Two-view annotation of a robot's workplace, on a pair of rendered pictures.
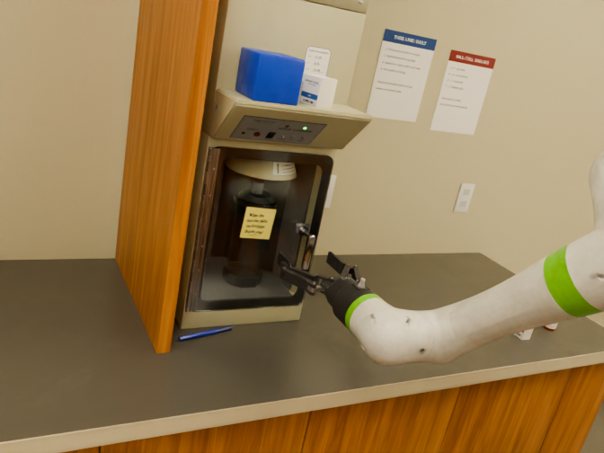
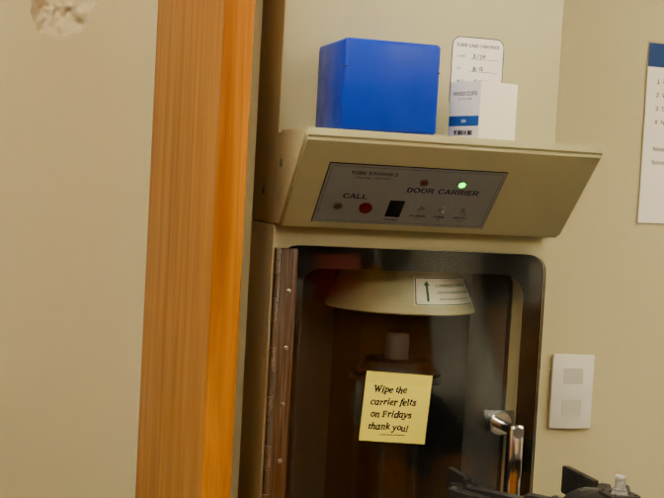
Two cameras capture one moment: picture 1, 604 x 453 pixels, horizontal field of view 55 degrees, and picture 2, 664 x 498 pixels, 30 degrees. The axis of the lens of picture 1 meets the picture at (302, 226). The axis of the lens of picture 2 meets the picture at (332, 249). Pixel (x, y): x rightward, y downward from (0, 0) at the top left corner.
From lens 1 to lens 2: 0.28 m
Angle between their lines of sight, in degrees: 22
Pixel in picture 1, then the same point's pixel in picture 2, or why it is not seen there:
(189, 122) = (220, 183)
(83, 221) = (68, 475)
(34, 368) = not seen: outside the picture
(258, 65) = (345, 59)
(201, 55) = (234, 52)
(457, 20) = not seen: outside the picture
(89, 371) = not seen: outside the picture
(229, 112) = (299, 159)
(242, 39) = (320, 34)
